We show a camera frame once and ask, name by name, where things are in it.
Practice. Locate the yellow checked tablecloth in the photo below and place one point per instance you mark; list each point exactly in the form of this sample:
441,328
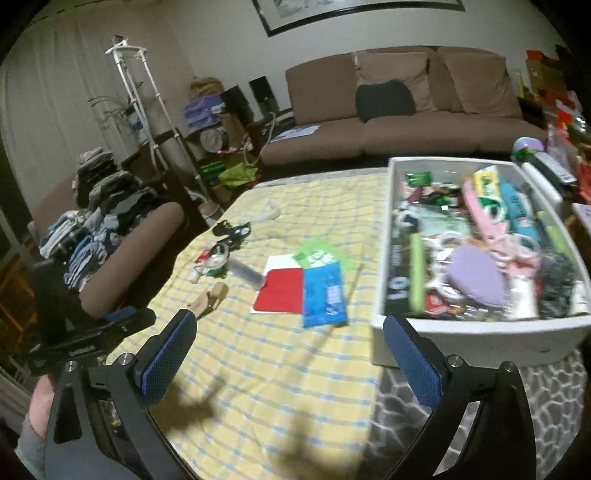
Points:
277,369

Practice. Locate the white storage box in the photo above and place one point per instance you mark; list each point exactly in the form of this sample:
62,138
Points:
461,341

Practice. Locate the person's left forearm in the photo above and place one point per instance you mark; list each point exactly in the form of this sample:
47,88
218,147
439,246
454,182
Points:
41,401

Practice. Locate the red white card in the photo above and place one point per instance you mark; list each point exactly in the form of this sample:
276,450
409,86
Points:
281,290

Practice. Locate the round silver tin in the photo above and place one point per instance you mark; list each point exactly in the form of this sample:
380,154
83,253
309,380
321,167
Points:
220,254

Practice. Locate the black cushion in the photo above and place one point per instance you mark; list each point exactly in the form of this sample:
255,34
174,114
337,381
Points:
385,99

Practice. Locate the black speaker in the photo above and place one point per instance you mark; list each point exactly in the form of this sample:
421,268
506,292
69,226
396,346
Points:
261,92

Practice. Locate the flat green packet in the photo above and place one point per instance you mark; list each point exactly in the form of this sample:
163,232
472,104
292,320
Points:
318,254

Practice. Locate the red cardboard boxes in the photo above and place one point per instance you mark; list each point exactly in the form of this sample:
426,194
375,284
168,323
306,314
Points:
545,69

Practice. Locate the green snack packet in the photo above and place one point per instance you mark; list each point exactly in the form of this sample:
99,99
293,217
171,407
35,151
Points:
418,179

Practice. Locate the white curved plastic piece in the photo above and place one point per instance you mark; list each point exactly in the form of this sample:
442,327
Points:
270,214

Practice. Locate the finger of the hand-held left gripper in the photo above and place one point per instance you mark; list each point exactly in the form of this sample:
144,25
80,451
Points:
131,321

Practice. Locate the blue packet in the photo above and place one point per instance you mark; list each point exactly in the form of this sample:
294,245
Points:
323,295

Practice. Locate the grey remote control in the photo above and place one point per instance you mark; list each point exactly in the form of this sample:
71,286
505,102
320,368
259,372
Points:
551,167

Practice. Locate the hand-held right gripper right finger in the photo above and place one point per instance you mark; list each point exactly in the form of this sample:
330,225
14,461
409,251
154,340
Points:
411,360

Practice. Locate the white blue paper sheet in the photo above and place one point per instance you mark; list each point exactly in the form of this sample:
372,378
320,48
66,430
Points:
295,132

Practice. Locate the woven straw basket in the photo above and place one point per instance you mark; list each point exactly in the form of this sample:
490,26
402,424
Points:
207,86

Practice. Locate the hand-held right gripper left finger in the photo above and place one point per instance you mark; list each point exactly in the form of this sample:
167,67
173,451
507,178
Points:
168,355

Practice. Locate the small cardboard box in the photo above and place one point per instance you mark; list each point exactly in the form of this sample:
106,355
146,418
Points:
201,307

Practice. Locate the teal bottle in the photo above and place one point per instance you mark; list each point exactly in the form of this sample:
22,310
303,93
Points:
519,207

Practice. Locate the yellow green packet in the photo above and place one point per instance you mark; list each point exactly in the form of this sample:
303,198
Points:
487,184

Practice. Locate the pink plastic tool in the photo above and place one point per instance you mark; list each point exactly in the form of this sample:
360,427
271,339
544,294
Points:
480,217

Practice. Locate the lime green marker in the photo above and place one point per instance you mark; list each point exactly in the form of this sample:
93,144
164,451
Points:
556,233

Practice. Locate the brown sofa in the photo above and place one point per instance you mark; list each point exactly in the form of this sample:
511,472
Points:
415,134

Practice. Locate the black box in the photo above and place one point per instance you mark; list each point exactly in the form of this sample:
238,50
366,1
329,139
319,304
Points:
235,104

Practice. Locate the cork block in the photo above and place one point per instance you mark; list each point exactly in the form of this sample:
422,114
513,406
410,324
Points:
219,291

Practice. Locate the clear toothbrush case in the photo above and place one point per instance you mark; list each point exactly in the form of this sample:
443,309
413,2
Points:
247,274

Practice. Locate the green bag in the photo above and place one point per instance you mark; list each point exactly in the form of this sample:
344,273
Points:
235,175

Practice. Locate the stack of blue boxes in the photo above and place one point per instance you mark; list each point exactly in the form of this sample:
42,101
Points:
201,113

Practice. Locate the small white bottle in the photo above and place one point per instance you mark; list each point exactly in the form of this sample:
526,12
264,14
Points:
195,276

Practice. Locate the brown armchair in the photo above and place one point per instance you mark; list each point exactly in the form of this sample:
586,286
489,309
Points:
138,249

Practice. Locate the framed wall picture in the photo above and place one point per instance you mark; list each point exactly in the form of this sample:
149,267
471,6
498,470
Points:
346,4

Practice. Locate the pile of folded clothes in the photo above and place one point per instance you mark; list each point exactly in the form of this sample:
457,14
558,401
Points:
101,207

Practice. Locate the white metal rack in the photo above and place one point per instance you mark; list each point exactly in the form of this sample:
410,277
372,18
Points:
125,46

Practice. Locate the purple oval pouch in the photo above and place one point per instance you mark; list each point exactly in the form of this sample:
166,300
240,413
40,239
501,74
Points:
475,277

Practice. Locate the long green tube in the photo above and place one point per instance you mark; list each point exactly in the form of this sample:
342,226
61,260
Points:
418,272

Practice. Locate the wooden pencil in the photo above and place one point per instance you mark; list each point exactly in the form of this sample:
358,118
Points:
354,280

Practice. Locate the white curtain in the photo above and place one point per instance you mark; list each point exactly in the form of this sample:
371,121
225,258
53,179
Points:
55,92

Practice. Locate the purple ball toy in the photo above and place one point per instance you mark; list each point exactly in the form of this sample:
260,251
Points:
531,146

